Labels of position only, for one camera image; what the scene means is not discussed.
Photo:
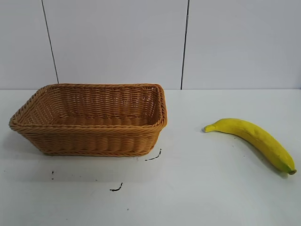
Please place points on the yellow banana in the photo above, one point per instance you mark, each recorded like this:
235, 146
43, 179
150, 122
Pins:
258, 139

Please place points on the brown woven wicker basket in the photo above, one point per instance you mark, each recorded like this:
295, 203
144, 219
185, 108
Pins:
94, 141

